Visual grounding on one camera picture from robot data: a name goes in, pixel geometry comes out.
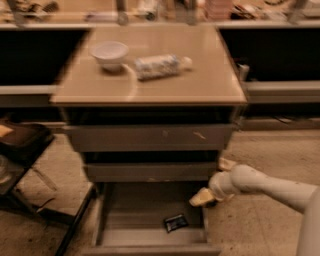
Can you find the grey drawer cabinet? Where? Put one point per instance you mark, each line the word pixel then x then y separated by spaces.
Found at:
pixel 210 93

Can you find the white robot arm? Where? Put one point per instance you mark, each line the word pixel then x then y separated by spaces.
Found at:
pixel 304 198

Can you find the white ceramic bowl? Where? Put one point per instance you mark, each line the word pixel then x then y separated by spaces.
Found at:
pixel 110 55

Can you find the black tray on cart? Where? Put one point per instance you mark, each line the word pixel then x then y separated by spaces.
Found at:
pixel 22 140

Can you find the pink stacked containers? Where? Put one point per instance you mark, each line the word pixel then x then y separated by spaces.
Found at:
pixel 218 9

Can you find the yellow foam padded gripper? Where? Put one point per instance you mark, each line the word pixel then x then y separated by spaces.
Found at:
pixel 217 187

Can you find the clear glass jar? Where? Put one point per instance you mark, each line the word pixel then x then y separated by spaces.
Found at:
pixel 5 174

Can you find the clear plastic water bottle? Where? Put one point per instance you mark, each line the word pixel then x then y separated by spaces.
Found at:
pixel 161 66

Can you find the black rxbar blueberry wrapper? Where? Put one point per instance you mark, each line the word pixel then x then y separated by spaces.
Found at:
pixel 175 222

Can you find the black side cart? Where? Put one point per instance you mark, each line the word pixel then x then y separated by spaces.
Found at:
pixel 19 167

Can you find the grey middle drawer front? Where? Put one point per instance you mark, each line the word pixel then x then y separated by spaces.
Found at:
pixel 150 172

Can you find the open grey bottom drawer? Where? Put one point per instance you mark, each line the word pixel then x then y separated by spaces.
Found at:
pixel 130 221

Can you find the small white spray bottle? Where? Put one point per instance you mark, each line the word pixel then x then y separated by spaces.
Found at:
pixel 243 72

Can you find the grey top drawer front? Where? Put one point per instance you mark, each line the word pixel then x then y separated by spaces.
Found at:
pixel 126 138

